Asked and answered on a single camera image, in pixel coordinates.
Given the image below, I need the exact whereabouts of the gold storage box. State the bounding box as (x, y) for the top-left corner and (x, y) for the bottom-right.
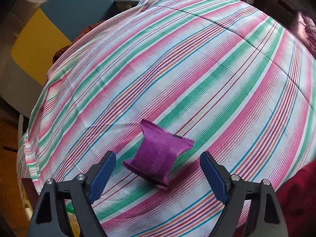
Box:
(21, 178), (80, 236)

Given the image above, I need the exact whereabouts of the red blanket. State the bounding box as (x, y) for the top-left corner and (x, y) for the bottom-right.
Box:
(276, 161), (316, 237)

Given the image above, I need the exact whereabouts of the striped bed sheet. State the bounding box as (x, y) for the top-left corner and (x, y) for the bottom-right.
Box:
(17, 0), (315, 236)

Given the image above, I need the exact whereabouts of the dark red cloth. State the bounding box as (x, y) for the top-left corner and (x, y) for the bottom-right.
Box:
(53, 20), (105, 64)

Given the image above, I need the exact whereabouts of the grey yellow blue headboard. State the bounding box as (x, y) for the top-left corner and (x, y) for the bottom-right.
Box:
(1, 0), (113, 116)

